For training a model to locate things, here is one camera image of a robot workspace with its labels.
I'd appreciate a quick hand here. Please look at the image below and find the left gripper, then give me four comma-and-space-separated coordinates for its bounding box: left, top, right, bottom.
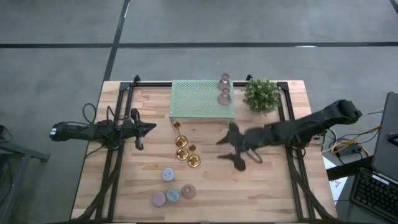
123, 108, 157, 151

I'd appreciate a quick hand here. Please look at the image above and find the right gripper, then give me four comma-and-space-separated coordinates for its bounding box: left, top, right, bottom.
216, 122, 271, 172

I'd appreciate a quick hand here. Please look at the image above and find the medium brass candlestick holder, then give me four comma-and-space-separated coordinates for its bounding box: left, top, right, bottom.
172, 120, 189, 148

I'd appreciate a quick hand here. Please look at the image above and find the short brass candlestick holder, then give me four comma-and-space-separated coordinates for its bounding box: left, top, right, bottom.
175, 140, 190, 162

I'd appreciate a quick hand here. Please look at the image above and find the pink ribbed glass candle holder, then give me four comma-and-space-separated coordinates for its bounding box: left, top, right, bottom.
181, 184, 197, 200
216, 72, 233, 91
216, 87, 233, 106

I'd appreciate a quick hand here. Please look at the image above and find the pink round candle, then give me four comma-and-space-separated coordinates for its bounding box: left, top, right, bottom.
151, 191, 167, 208

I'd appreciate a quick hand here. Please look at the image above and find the green perforated metal shelf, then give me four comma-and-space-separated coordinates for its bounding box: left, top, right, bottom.
169, 79, 236, 128

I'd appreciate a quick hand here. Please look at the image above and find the potted artificial green plant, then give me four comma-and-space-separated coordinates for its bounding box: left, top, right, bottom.
242, 78, 282, 115

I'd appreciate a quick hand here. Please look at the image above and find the white paper sheet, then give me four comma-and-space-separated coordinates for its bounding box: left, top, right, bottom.
322, 155, 348, 202

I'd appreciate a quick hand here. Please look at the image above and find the black power box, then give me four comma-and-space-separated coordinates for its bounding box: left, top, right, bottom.
337, 146, 363, 158

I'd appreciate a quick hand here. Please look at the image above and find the grey metal stand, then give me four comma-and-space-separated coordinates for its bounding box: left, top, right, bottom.
0, 124, 51, 224

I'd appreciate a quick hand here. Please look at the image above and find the black keyboard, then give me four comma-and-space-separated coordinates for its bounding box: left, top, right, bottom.
349, 167, 398, 223

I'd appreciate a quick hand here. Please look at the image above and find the grey laptop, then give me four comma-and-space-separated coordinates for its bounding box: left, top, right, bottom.
371, 91, 398, 182

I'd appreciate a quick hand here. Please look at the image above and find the black aluminium table frame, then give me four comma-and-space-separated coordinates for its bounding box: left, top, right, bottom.
72, 74, 338, 223

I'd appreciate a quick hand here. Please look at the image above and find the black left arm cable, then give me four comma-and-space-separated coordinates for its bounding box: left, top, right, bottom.
81, 102, 118, 128

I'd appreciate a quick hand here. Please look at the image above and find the yellow cable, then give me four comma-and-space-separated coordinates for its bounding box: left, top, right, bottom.
330, 125, 381, 157

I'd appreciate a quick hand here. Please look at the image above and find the white cable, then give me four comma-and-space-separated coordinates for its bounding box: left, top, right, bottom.
362, 108, 385, 116

